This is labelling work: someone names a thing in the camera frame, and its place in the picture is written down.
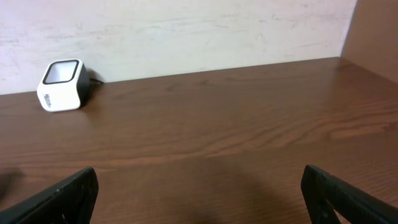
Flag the white barcode scanner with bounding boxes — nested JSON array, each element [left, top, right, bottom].
[[37, 58, 90, 112]]

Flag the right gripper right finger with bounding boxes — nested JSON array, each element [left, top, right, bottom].
[[301, 165, 397, 224]]

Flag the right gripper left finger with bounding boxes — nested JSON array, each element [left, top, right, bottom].
[[1, 167, 99, 224]]

